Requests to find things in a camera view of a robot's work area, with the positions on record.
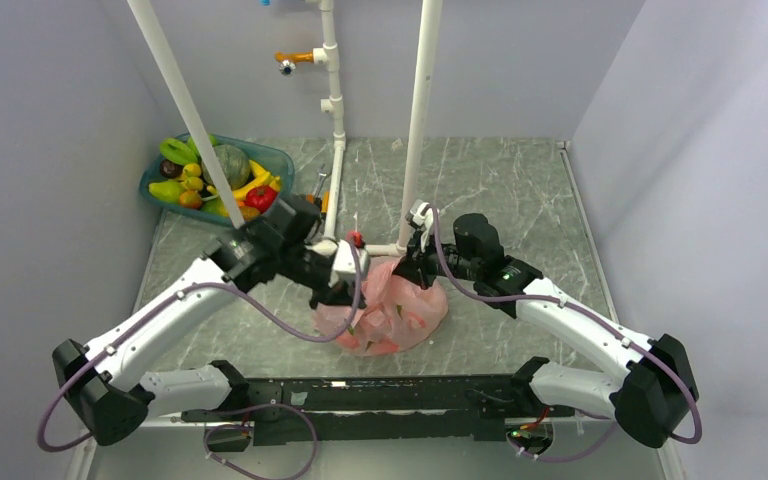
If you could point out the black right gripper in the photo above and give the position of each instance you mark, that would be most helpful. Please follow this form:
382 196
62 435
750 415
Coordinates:
415 264

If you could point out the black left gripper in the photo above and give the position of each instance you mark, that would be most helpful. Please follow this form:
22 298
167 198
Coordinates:
342 294

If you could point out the pink peach-print plastic bag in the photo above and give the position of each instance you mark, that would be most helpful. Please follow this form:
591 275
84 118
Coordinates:
398 316

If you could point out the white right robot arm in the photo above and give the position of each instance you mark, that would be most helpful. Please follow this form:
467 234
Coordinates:
645 385

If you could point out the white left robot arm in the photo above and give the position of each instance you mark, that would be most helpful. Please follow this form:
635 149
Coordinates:
108 382

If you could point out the green melon fake fruit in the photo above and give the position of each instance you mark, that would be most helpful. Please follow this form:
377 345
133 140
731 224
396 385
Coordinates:
234 163

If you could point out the small orange fake fruit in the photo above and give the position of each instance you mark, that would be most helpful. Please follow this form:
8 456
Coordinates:
190 199

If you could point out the green mango fake fruit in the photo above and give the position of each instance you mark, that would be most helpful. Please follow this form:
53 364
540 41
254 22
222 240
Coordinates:
168 191

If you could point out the dark plum fake fruit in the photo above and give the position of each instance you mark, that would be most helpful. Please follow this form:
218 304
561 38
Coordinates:
169 169

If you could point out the yellow banana in basket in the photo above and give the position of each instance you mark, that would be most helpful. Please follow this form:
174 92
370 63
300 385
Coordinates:
260 177

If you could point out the silver wrench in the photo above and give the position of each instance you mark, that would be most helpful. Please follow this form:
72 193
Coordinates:
320 185

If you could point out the yellow banana bunch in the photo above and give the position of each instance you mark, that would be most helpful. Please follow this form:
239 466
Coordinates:
191 177

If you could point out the teal fruit basket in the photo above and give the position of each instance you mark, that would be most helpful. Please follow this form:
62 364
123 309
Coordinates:
276 161

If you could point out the green banana bunch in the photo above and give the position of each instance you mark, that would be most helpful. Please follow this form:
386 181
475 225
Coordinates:
179 152

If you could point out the orange faucet valve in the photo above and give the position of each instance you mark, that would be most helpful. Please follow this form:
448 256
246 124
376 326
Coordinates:
288 62

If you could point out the white pvc pipe assembly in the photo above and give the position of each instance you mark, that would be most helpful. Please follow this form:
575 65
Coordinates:
328 56

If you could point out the white left slanted pole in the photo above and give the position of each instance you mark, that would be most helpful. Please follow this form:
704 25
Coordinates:
156 40

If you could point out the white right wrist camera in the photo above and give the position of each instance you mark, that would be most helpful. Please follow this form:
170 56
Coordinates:
421 218

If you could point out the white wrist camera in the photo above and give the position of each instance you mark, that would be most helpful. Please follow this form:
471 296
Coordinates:
351 260
421 218

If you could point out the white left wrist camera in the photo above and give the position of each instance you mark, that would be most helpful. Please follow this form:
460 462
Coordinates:
351 260

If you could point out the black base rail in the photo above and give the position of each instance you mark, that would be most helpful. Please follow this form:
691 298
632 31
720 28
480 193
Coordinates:
283 410

